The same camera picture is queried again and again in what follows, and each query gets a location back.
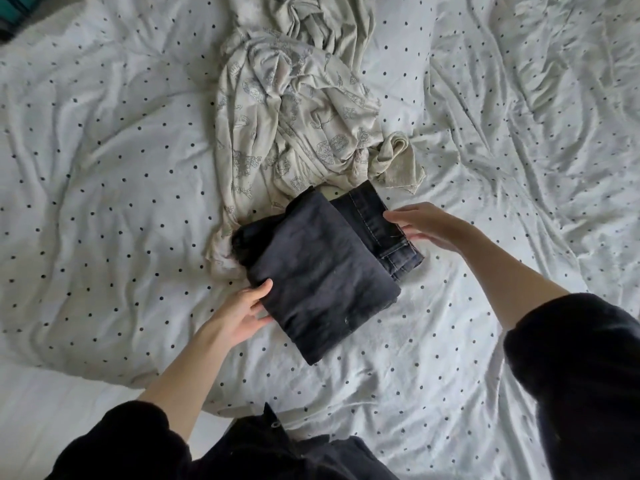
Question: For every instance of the person's left hand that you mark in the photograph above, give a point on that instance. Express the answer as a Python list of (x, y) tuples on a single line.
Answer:
[(238, 317)]

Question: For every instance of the person's right forearm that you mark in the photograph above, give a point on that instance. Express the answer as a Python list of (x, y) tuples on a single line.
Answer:
[(515, 280)]

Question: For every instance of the white dotted bed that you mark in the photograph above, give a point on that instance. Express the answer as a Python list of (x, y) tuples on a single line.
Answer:
[(100, 195)]

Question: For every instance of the person's right hand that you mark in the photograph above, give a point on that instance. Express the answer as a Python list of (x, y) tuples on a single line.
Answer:
[(435, 225)]

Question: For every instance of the person's left forearm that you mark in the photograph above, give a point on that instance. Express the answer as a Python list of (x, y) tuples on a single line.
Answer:
[(185, 380)]

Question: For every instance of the person's dark shorts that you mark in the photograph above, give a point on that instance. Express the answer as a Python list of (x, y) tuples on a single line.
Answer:
[(290, 457)]

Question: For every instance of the person's black right sleeve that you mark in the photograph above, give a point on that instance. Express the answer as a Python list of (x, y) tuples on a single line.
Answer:
[(585, 385)]

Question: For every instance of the green object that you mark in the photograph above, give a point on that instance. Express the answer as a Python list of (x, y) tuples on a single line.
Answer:
[(15, 10)]

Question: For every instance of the person's black sleeve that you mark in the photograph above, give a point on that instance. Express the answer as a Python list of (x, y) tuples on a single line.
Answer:
[(585, 385), (120, 445)]

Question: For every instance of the person's black left sleeve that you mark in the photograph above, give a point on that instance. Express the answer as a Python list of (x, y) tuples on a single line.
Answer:
[(120, 445)]

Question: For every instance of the cream patterned pyjama top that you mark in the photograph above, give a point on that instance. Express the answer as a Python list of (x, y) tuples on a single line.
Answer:
[(260, 145)]

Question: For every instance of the dark denim jeans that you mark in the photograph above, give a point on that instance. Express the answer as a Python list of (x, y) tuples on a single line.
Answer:
[(320, 275)]

